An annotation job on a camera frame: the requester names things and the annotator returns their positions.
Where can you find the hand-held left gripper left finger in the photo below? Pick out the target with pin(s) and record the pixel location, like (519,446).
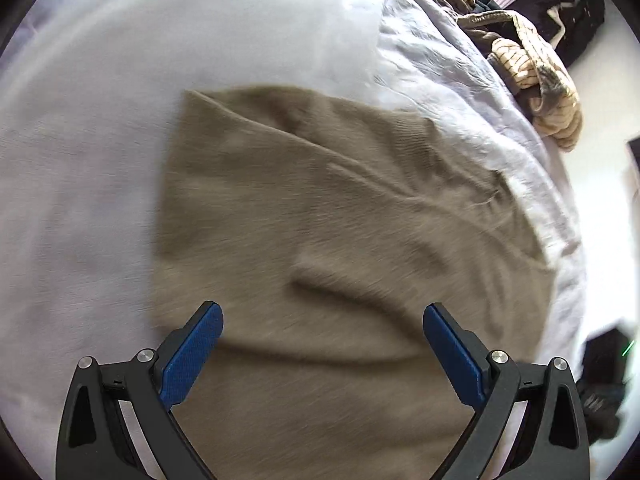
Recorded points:
(192,350)

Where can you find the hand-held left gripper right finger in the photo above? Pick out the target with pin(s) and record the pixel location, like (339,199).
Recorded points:
(455,355)

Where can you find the olive knit sweater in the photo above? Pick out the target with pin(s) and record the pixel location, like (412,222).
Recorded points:
(325,210)

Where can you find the lavender embossed blanket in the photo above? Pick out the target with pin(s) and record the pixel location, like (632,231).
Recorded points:
(75,210)

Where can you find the beige striped garment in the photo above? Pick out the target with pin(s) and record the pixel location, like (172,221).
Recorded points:
(520,60)

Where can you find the brown garment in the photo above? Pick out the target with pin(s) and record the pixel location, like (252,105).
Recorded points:
(480,21)

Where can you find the black garment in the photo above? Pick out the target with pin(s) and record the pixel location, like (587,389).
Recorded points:
(575,15)

